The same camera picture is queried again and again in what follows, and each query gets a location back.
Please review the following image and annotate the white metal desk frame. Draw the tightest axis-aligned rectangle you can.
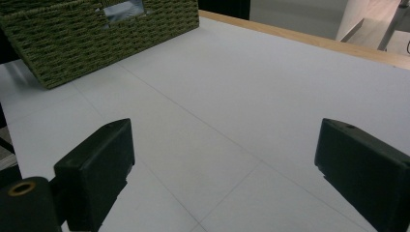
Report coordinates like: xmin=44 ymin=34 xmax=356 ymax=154
xmin=376 ymin=0 xmax=410 ymax=52

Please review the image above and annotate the green woven basket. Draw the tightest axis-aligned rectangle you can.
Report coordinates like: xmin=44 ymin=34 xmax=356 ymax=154
xmin=0 ymin=0 xmax=200 ymax=90

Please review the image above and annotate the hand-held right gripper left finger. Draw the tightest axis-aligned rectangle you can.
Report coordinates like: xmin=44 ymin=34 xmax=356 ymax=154
xmin=53 ymin=118 xmax=135 ymax=232

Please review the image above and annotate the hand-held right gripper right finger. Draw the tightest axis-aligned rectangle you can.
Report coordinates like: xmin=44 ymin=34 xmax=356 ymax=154
xmin=314 ymin=118 xmax=410 ymax=232

